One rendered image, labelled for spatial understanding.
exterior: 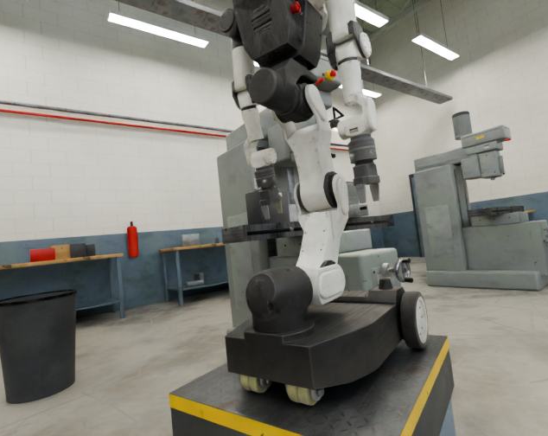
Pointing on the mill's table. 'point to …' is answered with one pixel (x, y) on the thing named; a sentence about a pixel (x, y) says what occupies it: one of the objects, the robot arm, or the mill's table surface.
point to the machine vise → (353, 210)
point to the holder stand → (269, 208)
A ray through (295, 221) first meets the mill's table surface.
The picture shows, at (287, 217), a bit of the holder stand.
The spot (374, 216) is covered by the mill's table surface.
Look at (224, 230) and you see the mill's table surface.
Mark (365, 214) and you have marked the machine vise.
